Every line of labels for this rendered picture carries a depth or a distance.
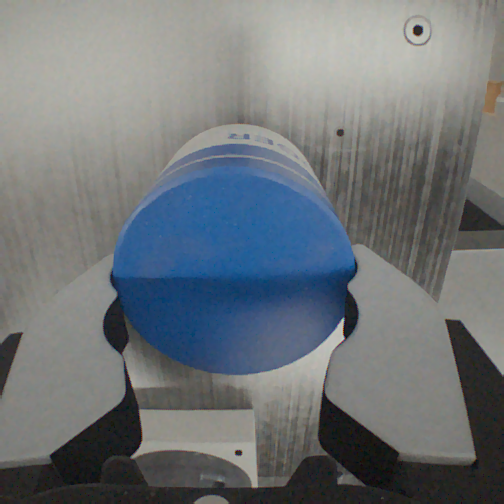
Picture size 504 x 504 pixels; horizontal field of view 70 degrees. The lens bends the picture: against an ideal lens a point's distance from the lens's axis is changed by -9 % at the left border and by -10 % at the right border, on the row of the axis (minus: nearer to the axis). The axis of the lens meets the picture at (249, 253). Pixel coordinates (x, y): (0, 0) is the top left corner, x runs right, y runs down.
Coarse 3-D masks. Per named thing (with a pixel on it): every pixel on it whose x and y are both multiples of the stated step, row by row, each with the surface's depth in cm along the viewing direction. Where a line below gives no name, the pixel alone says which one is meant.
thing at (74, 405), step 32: (64, 288) 11; (96, 288) 11; (32, 320) 9; (64, 320) 9; (96, 320) 9; (32, 352) 8; (64, 352) 8; (96, 352) 8; (32, 384) 7; (64, 384) 7; (96, 384) 7; (128, 384) 8; (0, 416) 7; (32, 416) 7; (64, 416) 7; (96, 416) 7; (128, 416) 7; (0, 448) 6; (32, 448) 6; (64, 448) 6; (96, 448) 7; (128, 448) 7; (64, 480) 6; (96, 480) 7
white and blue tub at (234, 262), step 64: (256, 128) 15; (192, 192) 10; (256, 192) 10; (320, 192) 11; (128, 256) 11; (192, 256) 11; (256, 256) 11; (320, 256) 11; (192, 320) 12; (256, 320) 12; (320, 320) 12
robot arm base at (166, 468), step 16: (144, 464) 37; (160, 464) 36; (176, 464) 36; (192, 464) 36; (208, 464) 37; (224, 464) 38; (160, 480) 35; (176, 480) 35; (192, 480) 35; (208, 480) 36; (224, 480) 37; (240, 480) 38
